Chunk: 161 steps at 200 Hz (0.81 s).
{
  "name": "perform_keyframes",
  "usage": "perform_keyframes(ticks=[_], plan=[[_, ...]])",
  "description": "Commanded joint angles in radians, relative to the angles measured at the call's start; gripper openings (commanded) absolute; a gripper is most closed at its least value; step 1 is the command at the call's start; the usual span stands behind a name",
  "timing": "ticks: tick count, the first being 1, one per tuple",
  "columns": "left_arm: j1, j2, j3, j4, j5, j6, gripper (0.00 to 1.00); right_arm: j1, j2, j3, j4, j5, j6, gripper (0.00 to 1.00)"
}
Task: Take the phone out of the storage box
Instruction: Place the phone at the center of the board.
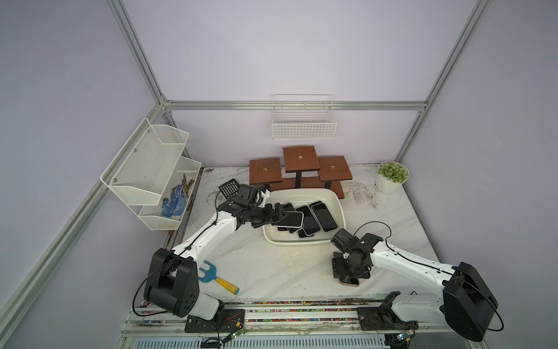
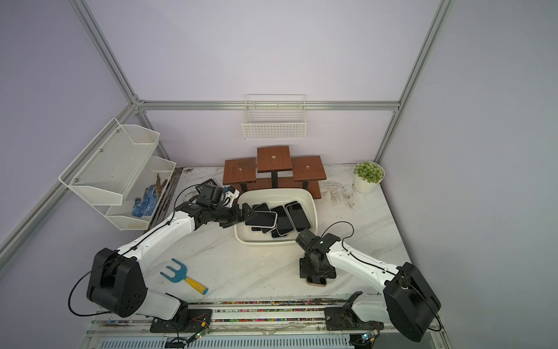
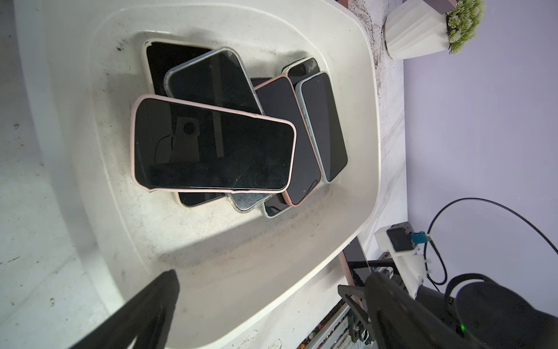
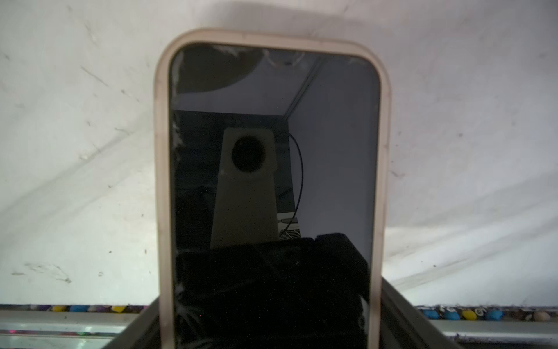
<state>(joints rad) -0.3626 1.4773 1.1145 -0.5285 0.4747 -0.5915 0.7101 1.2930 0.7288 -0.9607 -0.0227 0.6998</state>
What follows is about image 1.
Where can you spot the black phone clear case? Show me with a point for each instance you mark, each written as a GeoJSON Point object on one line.
{"type": "Point", "coordinates": [292, 220]}

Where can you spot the black phone grey case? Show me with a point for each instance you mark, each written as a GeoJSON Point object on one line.
{"type": "Point", "coordinates": [323, 216]}

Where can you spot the black phone pink case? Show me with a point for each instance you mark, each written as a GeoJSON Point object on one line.
{"type": "Point", "coordinates": [310, 226]}

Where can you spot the teal yellow garden fork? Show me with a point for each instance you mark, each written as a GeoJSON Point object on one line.
{"type": "Point", "coordinates": [209, 274]}

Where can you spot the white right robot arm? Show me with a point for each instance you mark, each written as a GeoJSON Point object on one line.
{"type": "Point", "coordinates": [459, 296]}

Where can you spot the blue crumpled cloth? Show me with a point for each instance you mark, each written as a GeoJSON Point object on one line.
{"type": "Point", "coordinates": [175, 205]}

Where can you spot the brown wooden tiered stand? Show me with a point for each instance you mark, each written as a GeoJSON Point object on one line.
{"type": "Point", "coordinates": [300, 167]}

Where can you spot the green plant white pot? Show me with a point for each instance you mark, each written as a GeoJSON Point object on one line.
{"type": "Point", "coordinates": [391, 176]}

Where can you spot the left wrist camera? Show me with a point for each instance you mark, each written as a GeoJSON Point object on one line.
{"type": "Point", "coordinates": [248, 196]}

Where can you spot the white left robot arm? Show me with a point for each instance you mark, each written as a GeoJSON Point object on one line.
{"type": "Point", "coordinates": [172, 283]}

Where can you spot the brown twigs in shelf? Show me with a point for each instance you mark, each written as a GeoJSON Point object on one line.
{"type": "Point", "coordinates": [187, 183]}

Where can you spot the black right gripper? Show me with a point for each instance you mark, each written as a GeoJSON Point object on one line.
{"type": "Point", "coordinates": [338, 266]}

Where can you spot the white mesh two-tier shelf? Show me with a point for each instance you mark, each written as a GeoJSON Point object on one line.
{"type": "Point", "coordinates": [147, 168]}

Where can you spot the white plastic storage box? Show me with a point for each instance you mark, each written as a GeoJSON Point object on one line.
{"type": "Point", "coordinates": [298, 198]}

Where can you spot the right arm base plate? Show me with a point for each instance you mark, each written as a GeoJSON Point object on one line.
{"type": "Point", "coordinates": [383, 317]}

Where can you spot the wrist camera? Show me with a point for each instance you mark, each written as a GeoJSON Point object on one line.
{"type": "Point", "coordinates": [248, 196]}
{"type": "Point", "coordinates": [344, 241]}

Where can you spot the black slotted scoop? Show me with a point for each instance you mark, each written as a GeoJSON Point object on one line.
{"type": "Point", "coordinates": [230, 188]}

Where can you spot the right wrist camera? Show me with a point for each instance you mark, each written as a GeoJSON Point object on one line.
{"type": "Point", "coordinates": [344, 241]}

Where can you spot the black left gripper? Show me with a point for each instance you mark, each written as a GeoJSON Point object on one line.
{"type": "Point", "coordinates": [269, 217]}

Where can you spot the black phone tan case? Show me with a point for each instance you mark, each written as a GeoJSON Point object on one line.
{"type": "Point", "coordinates": [350, 282]}

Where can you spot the white wire wall basket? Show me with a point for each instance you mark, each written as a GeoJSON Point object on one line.
{"type": "Point", "coordinates": [303, 117]}

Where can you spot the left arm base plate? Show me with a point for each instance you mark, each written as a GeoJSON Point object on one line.
{"type": "Point", "coordinates": [225, 321]}

